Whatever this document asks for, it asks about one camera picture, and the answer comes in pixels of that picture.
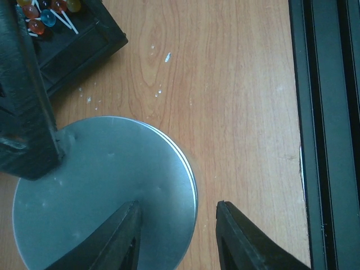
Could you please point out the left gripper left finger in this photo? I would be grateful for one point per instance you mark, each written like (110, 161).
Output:
(115, 244)

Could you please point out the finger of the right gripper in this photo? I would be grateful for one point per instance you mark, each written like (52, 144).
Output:
(30, 149)

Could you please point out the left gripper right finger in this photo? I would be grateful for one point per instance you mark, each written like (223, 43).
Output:
(242, 245)

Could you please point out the silver jar lid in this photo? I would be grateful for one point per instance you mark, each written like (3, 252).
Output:
(108, 161)

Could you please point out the black lollipop candy bin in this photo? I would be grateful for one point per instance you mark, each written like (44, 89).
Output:
(66, 57)

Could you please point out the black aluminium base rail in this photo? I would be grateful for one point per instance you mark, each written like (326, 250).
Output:
(325, 42)

